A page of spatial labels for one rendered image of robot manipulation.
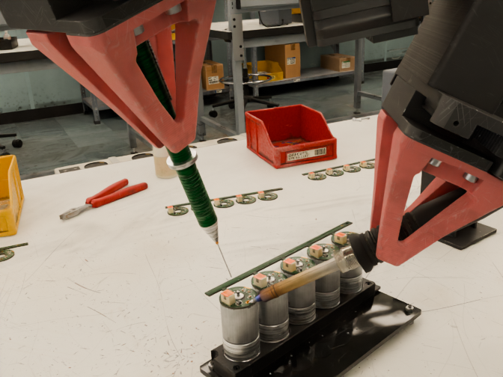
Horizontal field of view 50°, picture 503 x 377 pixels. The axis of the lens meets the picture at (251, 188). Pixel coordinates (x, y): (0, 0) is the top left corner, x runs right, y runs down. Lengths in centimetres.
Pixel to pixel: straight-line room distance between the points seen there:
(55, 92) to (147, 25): 461
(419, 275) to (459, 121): 27
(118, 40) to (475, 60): 16
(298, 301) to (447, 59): 20
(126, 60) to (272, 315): 21
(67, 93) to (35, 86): 25
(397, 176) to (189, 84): 11
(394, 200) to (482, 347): 17
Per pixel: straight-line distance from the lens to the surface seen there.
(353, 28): 28
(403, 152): 28
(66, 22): 22
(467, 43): 28
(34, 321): 49
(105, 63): 22
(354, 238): 33
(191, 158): 27
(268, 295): 34
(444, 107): 26
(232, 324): 35
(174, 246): 57
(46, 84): 482
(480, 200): 30
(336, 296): 42
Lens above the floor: 100
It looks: 21 degrees down
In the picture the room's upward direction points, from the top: 3 degrees counter-clockwise
